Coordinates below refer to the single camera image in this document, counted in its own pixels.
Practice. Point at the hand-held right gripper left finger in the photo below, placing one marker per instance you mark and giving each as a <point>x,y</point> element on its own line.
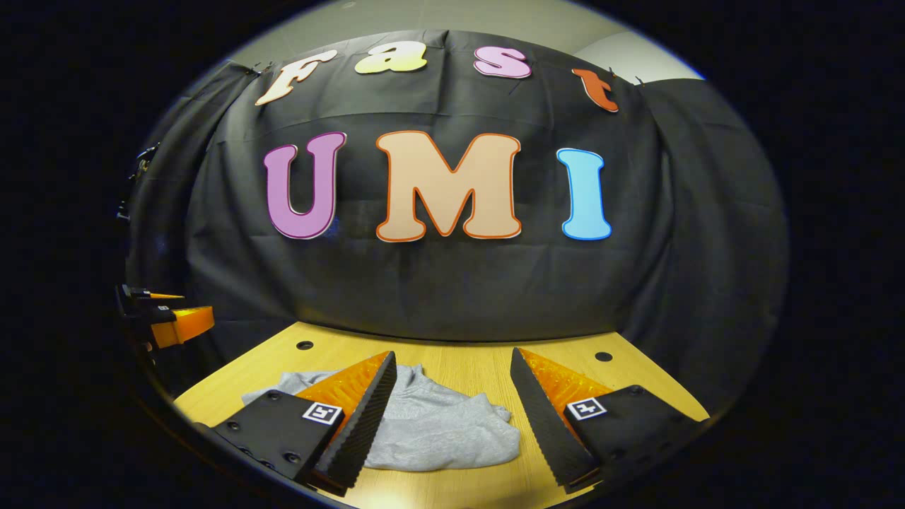
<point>360,431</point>

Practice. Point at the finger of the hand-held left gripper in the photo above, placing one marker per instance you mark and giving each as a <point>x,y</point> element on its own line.
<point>145,293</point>
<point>187,325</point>

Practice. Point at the grey sweatshirt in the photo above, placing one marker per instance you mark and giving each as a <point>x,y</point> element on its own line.
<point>438,431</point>

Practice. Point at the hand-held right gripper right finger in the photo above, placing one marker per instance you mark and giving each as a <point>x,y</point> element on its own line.
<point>548,431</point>

